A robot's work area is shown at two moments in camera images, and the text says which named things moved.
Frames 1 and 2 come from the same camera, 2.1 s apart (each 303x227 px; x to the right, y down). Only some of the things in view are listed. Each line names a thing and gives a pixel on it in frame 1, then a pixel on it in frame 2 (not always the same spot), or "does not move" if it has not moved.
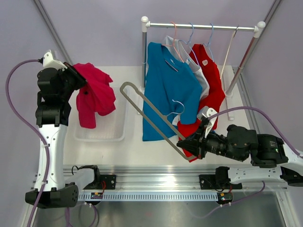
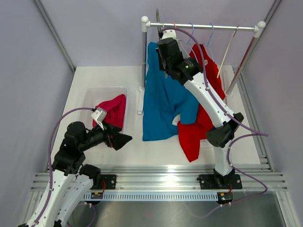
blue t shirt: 172,84 does not move
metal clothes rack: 258,29 does not move
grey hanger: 167,118 -> 159,28
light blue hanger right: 208,45 does not move
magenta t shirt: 96,97 -> 115,109
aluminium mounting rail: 170,178 does not move
